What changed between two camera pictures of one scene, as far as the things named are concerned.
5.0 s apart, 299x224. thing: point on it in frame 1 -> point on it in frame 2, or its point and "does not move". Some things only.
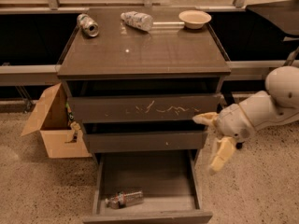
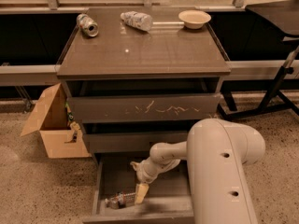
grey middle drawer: [146, 141] does not move
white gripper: [233, 123] -> [145, 172]
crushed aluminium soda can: [88, 26] does not move
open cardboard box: [60, 140] does not move
